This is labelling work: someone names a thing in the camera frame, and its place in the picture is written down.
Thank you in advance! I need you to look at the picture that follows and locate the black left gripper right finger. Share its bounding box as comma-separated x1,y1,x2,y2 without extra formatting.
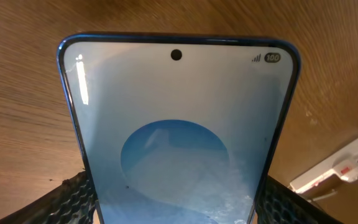
255,176,341,224

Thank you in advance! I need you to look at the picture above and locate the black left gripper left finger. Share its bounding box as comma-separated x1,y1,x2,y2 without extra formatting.
0,171,96,224

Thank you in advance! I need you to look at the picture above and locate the blue smartphone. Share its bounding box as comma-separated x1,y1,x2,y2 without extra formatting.
57,33,300,224

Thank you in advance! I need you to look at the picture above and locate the white power strip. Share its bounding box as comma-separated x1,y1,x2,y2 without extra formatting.
290,138,358,194

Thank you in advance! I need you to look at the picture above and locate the white power strip cord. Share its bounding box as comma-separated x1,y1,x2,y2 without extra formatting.
308,189,338,203

